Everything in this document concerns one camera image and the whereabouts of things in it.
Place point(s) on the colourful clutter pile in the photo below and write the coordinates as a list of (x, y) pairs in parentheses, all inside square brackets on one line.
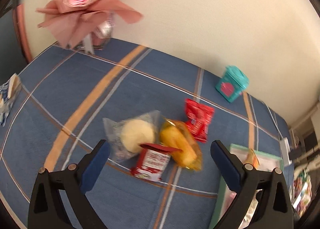
[(301, 191)]

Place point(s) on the pink flower bouquet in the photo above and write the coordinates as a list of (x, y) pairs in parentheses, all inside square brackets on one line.
[(84, 22)]

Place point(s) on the clear round pastry packet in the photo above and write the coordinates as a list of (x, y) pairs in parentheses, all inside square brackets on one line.
[(126, 136)]

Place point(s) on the orange cracker packet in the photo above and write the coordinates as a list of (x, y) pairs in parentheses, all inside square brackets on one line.
[(252, 159)]

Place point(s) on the pink snack packet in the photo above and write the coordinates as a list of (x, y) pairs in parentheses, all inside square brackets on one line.
[(250, 212)]

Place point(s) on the small red candy packet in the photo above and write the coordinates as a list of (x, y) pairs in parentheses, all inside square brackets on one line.
[(199, 118)]

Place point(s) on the red white milk candy packet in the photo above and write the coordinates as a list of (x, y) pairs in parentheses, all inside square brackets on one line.
[(153, 160)]

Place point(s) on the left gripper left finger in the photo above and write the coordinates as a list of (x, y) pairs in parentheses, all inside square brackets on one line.
[(46, 209)]

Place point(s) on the white shelf unit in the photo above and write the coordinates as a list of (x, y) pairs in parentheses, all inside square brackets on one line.
[(305, 136)]

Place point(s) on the white power strip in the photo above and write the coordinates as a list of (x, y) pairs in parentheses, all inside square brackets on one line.
[(285, 150)]

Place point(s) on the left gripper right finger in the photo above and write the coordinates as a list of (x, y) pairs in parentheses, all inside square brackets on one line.
[(274, 209)]

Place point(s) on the blue white wrapper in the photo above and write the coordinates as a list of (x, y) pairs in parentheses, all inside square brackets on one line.
[(9, 91)]

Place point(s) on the green rimmed white tray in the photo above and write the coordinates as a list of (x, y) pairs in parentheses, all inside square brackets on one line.
[(267, 162)]

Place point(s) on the teal toy box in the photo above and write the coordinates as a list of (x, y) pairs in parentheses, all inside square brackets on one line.
[(232, 83)]

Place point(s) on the yellow cake packet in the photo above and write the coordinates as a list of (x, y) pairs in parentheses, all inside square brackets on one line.
[(175, 134)]

